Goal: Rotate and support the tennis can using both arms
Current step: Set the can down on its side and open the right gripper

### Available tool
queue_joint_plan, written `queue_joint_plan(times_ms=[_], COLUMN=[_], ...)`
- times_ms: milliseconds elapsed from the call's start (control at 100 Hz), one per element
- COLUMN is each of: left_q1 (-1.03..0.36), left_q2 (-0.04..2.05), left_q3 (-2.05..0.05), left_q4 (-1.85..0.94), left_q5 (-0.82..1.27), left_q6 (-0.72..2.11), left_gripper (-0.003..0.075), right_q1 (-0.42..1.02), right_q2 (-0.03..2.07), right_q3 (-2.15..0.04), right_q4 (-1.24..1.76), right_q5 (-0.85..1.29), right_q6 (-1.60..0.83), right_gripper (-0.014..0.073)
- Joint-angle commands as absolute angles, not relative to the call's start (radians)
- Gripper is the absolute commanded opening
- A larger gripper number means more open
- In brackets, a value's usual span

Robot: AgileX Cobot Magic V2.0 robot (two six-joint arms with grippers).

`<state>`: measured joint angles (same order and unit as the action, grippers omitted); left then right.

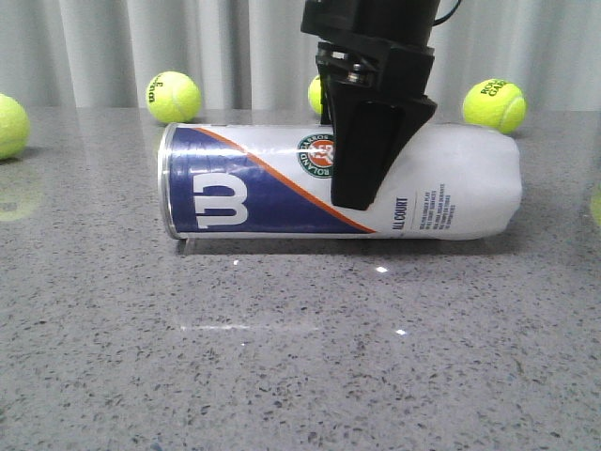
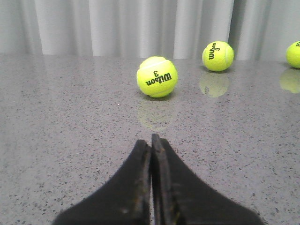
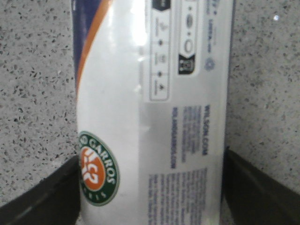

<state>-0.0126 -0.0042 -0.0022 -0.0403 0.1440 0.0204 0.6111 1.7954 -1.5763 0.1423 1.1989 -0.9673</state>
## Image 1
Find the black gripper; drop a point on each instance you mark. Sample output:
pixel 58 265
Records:
pixel 389 41

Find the white blue tennis ball can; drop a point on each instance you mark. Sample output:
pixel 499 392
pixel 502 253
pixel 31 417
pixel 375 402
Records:
pixel 450 182

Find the centre tennis ball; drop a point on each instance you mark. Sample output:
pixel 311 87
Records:
pixel 314 94

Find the tennis ball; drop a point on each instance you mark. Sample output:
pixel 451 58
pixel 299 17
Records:
pixel 495 103
pixel 314 94
pixel 173 96
pixel 15 127

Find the right tennis ball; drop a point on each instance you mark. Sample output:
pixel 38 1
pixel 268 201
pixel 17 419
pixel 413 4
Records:
pixel 495 103

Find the far left tennis ball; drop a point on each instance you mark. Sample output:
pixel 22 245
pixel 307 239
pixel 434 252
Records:
pixel 15 127

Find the grey pleated curtain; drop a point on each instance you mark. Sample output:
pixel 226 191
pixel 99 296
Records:
pixel 253 55

